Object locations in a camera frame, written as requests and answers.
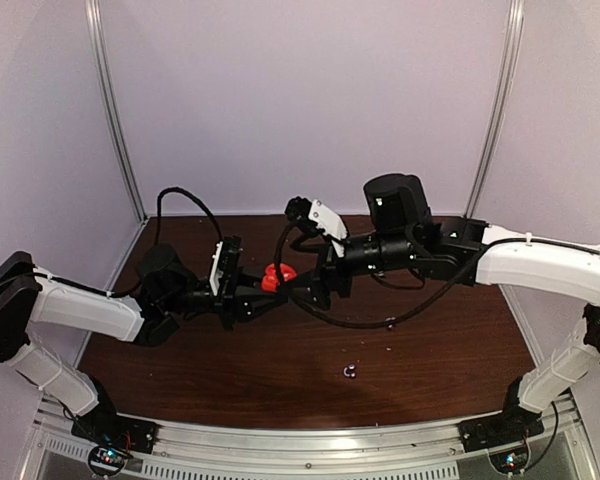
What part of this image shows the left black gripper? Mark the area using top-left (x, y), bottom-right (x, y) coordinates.
top-left (162, 263), bottom-right (288, 331)

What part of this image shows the red earbud charging case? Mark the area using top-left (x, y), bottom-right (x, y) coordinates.
top-left (261, 263), bottom-right (297, 293)

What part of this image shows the purple earbud with red hook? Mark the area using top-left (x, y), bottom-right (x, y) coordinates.
top-left (343, 366), bottom-right (356, 379)

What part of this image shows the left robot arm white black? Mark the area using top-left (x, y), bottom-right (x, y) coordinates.
top-left (0, 240), bottom-right (287, 444)

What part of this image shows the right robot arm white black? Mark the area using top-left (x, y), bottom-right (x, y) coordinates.
top-left (285, 173), bottom-right (600, 442)

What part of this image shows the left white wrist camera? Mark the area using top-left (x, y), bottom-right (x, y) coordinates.
top-left (208, 241), bottom-right (224, 297)

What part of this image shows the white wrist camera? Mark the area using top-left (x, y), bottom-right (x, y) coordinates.
top-left (309, 199), bottom-right (349, 258)
top-left (208, 241), bottom-right (224, 297)

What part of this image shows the right black camera cable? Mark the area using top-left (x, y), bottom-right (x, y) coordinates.
top-left (274, 222), bottom-right (481, 330)

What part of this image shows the black camera cable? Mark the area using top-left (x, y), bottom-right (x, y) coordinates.
top-left (274, 222), bottom-right (481, 330)
top-left (157, 187), bottom-right (226, 246)

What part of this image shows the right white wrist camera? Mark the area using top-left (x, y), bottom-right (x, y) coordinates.
top-left (309, 199), bottom-right (349, 258)

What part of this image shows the left black camera cable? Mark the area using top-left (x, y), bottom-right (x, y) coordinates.
top-left (157, 187), bottom-right (226, 246)

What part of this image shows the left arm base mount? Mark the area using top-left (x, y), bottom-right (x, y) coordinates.
top-left (60, 393), bottom-right (158, 479)

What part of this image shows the front aluminium rail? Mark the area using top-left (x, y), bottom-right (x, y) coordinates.
top-left (14, 407), bottom-right (600, 479)

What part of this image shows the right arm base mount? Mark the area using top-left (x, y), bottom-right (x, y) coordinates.
top-left (458, 377), bottom-right (544, 475)

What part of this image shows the left aluminium frame post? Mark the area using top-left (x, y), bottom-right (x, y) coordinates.
top-left (84, 0), bottom-right (147, 223)

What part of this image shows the aluminium frame post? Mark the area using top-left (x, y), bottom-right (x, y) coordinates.
top-left (463, 0), bottom-right (525, 217)
top-left (84, 0), bottom-right (147, 223)

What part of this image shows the right aluminium frame post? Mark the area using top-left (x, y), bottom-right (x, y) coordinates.
top-left (463, 0), bottom-right (525, 217)

